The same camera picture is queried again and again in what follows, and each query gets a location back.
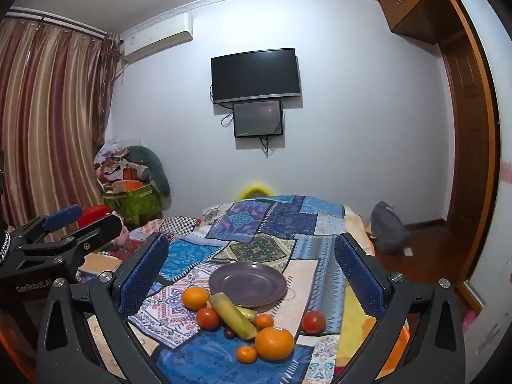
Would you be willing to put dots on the orange box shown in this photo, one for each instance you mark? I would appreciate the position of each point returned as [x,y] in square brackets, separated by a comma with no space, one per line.
[128,186]

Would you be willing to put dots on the black white checkered cloth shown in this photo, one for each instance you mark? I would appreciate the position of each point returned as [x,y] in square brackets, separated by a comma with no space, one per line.
[180,224]

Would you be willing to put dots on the white air conditioner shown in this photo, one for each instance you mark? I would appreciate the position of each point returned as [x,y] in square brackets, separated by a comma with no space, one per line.
[156,40]

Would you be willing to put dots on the grey cushion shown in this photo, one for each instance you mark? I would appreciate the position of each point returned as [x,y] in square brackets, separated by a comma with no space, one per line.
[154,168]

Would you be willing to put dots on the yellow blanket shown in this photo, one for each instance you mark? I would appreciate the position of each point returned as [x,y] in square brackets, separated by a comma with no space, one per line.
[354,328]

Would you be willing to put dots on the white curtain rail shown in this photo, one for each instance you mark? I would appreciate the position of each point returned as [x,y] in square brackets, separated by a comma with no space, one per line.
[60,18]

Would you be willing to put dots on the black wall television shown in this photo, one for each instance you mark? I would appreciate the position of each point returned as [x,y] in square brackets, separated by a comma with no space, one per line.
[256,74]

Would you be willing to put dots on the yellow plastic object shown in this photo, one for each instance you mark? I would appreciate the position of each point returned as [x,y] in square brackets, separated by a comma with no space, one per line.
[256,188]

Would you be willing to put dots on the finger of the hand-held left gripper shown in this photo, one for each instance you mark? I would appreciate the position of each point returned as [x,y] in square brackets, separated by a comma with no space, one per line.
[100,230]
[62,214]

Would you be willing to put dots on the red tomato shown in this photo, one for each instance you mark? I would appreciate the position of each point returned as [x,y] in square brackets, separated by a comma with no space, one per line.
[208,318]
[313,322]

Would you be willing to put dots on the dark red date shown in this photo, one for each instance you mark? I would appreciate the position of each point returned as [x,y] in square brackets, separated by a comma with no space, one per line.
[228,332]

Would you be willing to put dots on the pink plush toy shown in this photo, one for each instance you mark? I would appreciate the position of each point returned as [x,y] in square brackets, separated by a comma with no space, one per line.
[122,236]

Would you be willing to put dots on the red box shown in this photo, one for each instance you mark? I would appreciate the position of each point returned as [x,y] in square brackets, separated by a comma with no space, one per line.
[94,214]

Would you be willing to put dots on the patchwork blanket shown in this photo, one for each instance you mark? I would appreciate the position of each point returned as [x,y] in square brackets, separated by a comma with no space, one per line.
[256,228]

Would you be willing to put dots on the small tangerine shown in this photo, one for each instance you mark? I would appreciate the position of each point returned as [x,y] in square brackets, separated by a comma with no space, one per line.
[246,354]
[264,322]

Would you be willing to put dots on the large orange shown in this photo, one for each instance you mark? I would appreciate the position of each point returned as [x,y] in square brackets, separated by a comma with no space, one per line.
[274,342]

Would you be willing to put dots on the grey bag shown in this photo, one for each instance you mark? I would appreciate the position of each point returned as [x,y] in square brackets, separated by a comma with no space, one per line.
[388,228]

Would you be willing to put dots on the small black monitor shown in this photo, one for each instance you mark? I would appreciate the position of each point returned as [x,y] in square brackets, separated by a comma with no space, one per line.
[258,118]

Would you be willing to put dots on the striped brown curtain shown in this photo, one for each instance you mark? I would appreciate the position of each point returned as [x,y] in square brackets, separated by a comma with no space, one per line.
[48,108]

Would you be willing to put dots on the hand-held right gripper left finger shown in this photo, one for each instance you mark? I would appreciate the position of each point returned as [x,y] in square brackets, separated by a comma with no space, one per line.
[144,276]

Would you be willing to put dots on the pile of clothes and papers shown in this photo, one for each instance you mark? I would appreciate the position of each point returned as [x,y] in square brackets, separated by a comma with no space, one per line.
[110,162]

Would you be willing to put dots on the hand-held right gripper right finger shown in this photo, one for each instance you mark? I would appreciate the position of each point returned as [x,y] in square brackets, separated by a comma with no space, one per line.
[358,276]

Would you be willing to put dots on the brown wooden plate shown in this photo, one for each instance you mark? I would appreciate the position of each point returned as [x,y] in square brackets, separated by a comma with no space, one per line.
[248,284]

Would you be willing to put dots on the cardboard box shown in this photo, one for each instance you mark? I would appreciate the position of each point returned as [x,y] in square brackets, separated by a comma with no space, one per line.
[102,264]

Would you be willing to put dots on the wooden overhead cabinet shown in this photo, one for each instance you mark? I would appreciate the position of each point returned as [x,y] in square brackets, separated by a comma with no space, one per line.
[408,4]

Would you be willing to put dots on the wooden door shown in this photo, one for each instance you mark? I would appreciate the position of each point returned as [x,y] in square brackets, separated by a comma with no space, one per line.
[468,136]

